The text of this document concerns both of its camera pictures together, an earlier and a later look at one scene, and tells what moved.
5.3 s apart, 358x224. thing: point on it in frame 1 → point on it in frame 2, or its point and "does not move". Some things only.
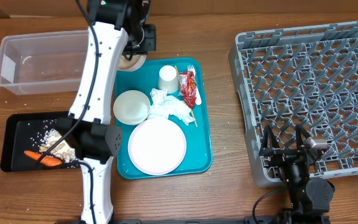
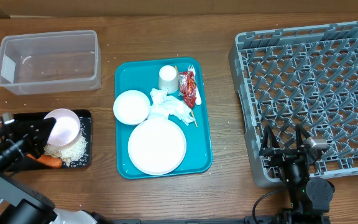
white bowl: x=132 y=107 does not move
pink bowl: x=135 y=63 → x=66 y=130
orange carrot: x=47 y=160 does not move
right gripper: x=281 y=154 does not move
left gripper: x=149 y=43 → x=35 y=138
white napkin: x=165 y=105 does not move
